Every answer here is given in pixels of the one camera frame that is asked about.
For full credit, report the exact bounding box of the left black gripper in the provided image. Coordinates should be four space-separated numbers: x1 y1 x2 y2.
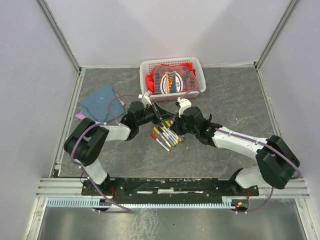
136 100 174 127

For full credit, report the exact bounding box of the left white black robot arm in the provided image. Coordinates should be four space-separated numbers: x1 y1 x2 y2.
63 101 175 195

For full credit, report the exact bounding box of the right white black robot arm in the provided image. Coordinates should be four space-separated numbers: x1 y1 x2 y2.
170 107 301 196

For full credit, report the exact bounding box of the blue cap marker pen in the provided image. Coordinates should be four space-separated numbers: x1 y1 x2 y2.
157 126 179 145

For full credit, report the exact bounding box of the yellow cap marker pen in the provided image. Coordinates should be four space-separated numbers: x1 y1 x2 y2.
153 126 175 148

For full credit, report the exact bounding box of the red cap marker pen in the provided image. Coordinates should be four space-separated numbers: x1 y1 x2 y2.
150 133 171 153

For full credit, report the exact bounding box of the orange printed t-shirt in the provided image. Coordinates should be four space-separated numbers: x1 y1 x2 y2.
145 62 199 95

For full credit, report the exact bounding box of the white plastic basket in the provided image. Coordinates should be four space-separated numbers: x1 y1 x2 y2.
139 57 207 102

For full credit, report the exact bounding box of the blue folded cloth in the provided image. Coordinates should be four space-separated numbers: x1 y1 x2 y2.
78 84 126 126

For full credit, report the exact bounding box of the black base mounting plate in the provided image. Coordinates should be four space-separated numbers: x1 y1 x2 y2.
81 176 260 203

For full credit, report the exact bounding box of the pink folded cloth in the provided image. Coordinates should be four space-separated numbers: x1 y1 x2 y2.
75 92 125 123

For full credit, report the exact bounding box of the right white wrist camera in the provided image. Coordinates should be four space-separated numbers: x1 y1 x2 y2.
176 97 192 118

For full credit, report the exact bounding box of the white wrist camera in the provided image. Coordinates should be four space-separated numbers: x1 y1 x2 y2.
176 97 192 118
138 90 152 108

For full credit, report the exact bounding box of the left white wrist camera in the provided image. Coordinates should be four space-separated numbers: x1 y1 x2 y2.
138 90 152 108

